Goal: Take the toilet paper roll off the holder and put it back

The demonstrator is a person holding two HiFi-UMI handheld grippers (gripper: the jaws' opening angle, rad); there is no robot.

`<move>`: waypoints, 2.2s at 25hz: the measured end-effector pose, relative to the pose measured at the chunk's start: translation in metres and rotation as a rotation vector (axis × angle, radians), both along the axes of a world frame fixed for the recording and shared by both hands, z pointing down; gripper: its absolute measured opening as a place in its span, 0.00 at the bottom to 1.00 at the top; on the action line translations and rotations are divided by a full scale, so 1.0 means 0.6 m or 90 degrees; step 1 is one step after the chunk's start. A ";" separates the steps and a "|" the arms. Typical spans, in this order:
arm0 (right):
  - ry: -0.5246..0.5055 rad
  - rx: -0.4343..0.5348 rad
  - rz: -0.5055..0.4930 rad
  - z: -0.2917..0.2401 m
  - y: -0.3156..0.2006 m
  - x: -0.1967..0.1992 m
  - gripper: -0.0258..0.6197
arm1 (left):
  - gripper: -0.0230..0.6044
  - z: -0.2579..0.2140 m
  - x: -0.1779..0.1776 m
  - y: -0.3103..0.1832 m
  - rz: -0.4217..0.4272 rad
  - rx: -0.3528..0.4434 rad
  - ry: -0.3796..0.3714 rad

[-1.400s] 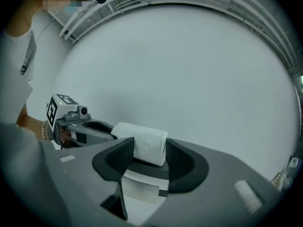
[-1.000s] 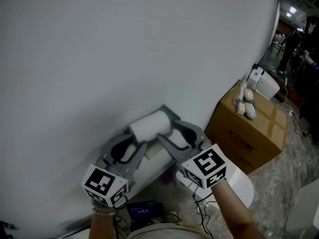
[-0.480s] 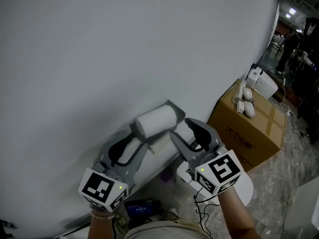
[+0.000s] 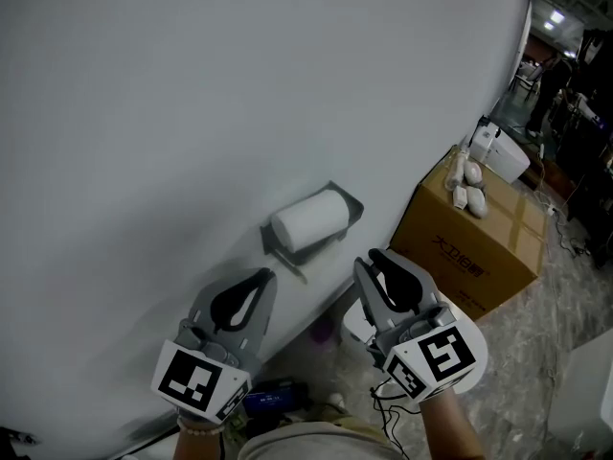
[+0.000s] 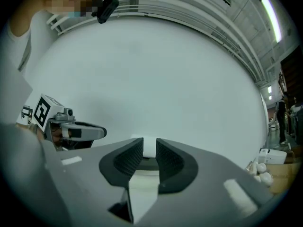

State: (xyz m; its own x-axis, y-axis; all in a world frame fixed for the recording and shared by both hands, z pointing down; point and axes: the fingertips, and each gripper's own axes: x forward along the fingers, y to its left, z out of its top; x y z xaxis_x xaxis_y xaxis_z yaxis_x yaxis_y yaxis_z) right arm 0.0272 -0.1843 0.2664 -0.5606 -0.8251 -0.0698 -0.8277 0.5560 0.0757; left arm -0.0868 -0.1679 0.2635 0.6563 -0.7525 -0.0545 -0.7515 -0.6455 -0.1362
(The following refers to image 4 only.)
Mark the ceiling light panel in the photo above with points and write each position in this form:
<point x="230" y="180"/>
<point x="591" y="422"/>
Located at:
<point x="555" y="17"/>

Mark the plastic-wrapped white fittings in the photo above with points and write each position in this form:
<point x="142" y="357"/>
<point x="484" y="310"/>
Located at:
<point x="471" y="194"/>

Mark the dark metal toilet paper holder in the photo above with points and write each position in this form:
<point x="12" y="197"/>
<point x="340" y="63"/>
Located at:
<point x="352" y="206"/>

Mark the black device with blue screen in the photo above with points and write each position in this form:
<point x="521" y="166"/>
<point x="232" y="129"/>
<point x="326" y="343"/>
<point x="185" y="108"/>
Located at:
<point x="275" y="396"/>

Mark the dark metal chair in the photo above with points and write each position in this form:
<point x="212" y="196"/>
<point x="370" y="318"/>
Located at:
<point x="524" y="82"/>

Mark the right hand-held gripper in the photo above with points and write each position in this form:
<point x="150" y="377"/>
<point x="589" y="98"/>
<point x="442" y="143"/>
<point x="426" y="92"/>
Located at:
<point x="445" y="352"/>

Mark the person's beige clothing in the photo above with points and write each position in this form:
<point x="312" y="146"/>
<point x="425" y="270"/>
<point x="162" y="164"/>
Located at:
<point x="311" y="441"/>

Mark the white toilet paper roll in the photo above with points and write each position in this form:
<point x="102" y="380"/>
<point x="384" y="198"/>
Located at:
<point x="311" y="216"/>

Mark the brown cardboard box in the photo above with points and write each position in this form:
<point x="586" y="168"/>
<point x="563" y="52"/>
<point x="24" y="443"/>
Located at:
<point x="479" y="257"/>

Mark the person's right forearm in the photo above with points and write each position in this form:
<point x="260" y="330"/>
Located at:
<point x="450" y="429"/>

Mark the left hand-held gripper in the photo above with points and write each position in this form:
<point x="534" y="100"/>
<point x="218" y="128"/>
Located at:
<point x="191" y="376"/>

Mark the person's left forearm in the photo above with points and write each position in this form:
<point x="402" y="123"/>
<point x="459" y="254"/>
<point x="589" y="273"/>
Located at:
<point x="196" y="446"/>

